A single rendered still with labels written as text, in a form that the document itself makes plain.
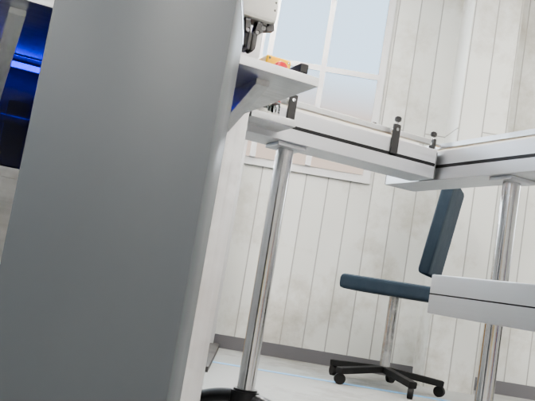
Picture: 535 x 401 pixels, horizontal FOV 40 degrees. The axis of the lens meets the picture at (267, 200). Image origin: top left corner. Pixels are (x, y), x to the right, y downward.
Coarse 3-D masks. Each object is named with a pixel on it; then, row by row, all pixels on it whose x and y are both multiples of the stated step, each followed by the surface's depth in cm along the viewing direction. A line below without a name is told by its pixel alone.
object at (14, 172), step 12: (0, 168) 163; (12, 168) 164; (0, 180) 163; (12, 180) 164; (0, 192) 163; (12, 192) 164; (0, 204) 163; (0, 216) 163; (0, 228) 162; (0, 240) 162; (0, 252) 162
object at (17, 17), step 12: (12, 12) 133; (24, 12) 133; (12, 24) 135; (0, 36) 148; (12, 36) 139; (0, 48) 142; (12, 48) 142; (0, 60) 146; (0, 72) 150; (0, 84) 154; (0, 96) 158
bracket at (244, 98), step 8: (256, 80) 153; (264, 80) 153; (240, 88) 160; (248, 88) 156; (256, 88) 154; (264, 88) 154; (240, 96) 159; (248, 96) 157; (256, 96) 157; (232, 104) 163; (240, 104) 160; (248, 104) 160; (232, 112) 163; (240, 112) 163; (232, 120) 166
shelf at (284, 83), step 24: (0, 0) 130; (24, 0) 128; (48, 0) 129; (0, 24) 145; (24, 24) 142; (48, 24) 140; (24, 48) 160; (240, 72) 151; (264, 72) 148; (288, 72) 149; (264, 96) 167; (288, 96) 163
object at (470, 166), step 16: (432, 144) 231; (448, 144) 229; (464, 144) 222; (480, 144) 225; (496, 144) 205; (512, 144) 199; (528, 144) 194; (448, 160) 223; (464, 160) 216; (480, 160) 210; (496, 160) 204; (512, 160) 198; (528, 160) 193; (448, 176) 222; (464, 176) 215; (480, 176) 209; (496, 176) 205; (528, 176) 198
